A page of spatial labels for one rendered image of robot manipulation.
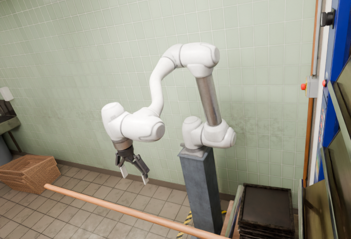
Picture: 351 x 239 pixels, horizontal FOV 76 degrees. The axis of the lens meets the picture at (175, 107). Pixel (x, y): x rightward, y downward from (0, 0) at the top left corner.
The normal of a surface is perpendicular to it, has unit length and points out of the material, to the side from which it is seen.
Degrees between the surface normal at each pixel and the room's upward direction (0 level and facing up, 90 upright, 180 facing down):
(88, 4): 90
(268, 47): 90
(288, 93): 90
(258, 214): 0
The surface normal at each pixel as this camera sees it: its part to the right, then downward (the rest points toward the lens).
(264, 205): -0.18, -0.89
